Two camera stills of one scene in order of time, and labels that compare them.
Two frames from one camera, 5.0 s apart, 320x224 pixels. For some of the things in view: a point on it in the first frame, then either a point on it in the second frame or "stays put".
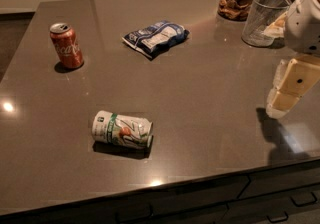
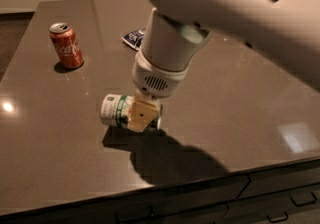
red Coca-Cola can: x=66 y=46 stays put
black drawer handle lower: x=279 y=220 stays put
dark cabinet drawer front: x=281 y=180 stays put
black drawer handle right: x=304 y=204 stays put
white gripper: x=304 y=24 to x=154 y=79
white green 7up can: x=122 y=130 to x=115 y=109
